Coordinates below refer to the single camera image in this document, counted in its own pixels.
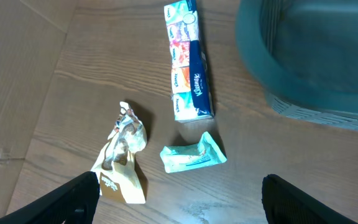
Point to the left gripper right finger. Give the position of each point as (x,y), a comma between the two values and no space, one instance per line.
(285,203)

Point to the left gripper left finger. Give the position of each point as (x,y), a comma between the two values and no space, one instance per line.
(73,202)

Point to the grey plastic basket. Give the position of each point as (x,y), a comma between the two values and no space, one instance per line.
(305,55)

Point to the beige crumpled coffee bag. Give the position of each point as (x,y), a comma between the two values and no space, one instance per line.
(115,165)

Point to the teal white small sachet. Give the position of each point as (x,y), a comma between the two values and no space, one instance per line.
(182,158)

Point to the Kleenex tissue multipack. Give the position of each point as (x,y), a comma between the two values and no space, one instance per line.
(192,98)

